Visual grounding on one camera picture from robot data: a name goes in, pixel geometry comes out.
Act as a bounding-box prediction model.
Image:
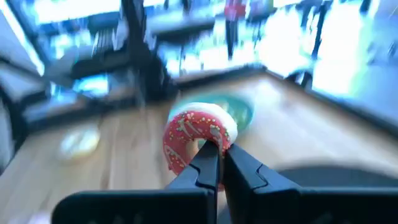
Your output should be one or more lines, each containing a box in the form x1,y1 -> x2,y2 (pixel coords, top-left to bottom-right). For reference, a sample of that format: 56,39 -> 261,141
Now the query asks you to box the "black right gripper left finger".
51,141 -> 221,224

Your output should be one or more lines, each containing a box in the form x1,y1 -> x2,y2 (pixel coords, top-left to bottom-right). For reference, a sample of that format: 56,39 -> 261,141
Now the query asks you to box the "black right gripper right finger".
223,144 -> 398,224

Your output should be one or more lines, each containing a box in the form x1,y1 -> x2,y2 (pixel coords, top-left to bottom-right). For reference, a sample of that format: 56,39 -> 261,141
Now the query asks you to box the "small pink donut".
162,101 -> 239,192

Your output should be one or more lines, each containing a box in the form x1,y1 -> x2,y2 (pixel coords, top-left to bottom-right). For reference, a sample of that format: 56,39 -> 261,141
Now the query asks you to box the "teal round plate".
169,93 -> 254,133

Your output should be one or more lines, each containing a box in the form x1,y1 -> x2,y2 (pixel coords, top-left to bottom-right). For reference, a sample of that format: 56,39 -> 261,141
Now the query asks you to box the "large white yellow donut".
57,126 -> 101,161

